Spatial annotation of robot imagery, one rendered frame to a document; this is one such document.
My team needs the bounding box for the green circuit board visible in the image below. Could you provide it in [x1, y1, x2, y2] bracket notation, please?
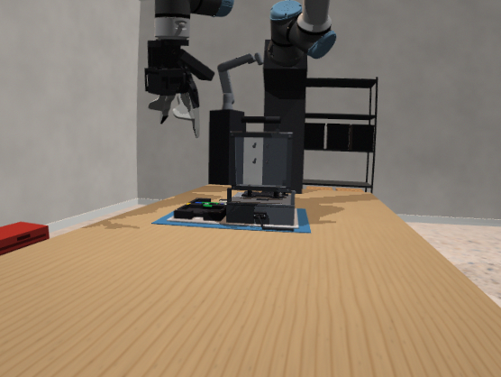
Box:
[196, 200, 227, 207]

